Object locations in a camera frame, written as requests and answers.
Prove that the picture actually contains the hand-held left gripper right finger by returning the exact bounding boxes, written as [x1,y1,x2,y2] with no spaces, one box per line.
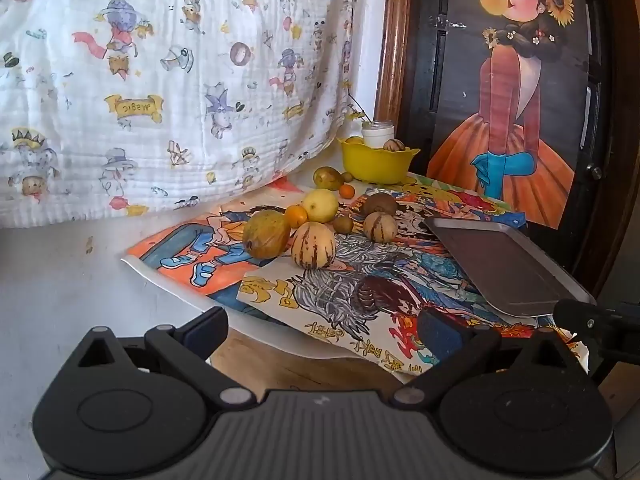
[392,307,586,407]

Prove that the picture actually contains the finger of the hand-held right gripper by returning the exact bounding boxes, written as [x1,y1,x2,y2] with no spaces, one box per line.
[552,299,640,335]

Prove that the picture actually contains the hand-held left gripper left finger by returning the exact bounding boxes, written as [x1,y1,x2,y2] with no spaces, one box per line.
[75,306,257,408]

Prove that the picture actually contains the metal tray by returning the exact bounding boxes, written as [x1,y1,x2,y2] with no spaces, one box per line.
[424,217,597,318]

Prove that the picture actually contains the large yellow-green fruit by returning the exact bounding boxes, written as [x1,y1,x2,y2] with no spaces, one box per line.
[243,210,292,259]

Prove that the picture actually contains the yellow lemon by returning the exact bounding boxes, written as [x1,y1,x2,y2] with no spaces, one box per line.
[301,188,340,223]

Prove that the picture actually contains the orange cartoon boys drawing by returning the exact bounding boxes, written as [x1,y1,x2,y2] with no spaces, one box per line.
[121,180,351,313]

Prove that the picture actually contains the colourful anime figure drawing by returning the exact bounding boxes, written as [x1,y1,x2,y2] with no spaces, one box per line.
[345,187,528,321]

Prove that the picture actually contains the grey-haired figure drawing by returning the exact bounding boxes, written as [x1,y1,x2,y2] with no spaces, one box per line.
[237,240,591,378]

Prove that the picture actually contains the yellow plastic bowl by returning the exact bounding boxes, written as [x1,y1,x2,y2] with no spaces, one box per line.
[336,136,421,185]

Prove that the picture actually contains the white jar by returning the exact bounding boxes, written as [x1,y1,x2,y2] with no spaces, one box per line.
[361,120,396,150]

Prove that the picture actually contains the dry flower twig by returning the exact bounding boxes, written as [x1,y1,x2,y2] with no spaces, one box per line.
[347,92,373,123]

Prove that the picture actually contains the white cartoon printed blanket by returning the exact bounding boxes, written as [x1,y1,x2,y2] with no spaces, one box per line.
[0,0,391,231]

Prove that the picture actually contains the dark door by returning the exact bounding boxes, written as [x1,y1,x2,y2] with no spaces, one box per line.
[400,0,618,291]

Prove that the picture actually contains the wall poster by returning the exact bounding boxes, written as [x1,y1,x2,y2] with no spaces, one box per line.
[426,0,591,228]

